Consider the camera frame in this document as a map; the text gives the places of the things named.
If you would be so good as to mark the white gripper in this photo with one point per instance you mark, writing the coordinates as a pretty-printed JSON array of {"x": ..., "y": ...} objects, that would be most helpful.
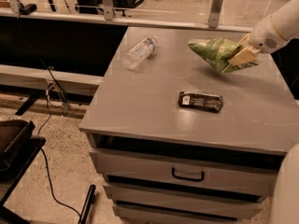
[{"x": 263, "y": 35}]

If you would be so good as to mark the green jalapeno chip bag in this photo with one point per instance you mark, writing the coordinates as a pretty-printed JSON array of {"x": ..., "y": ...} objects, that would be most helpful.
[{"x": 217, "y": 52}]

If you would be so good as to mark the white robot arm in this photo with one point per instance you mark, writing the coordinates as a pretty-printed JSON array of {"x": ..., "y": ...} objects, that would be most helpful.
[{"x": 289, "y": 13}]

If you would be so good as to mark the black rxbar chocolate bar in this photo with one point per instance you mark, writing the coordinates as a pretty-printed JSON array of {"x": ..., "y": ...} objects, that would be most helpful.
[{"x": 200, "y": 101}]

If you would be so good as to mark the clear plastic water bottle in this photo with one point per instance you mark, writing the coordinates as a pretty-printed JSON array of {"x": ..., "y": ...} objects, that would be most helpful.
[{"x": 139, "y": 52}]

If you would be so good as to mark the grey drawer cabinet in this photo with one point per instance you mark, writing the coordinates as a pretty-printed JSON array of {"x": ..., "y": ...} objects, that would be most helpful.
[{"x": 138, "y": 133}]

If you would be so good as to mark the grey metal railing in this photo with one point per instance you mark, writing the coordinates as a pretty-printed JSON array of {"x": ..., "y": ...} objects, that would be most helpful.
[{"x": 192, "y": 14}]

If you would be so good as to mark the black side table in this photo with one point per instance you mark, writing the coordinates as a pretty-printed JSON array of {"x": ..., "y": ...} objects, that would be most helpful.
[{"x": 12, "y": 176}]

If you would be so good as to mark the black drawer handle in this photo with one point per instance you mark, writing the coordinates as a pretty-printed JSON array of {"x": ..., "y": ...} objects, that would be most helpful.
[{"x": 192, "y": 177}]

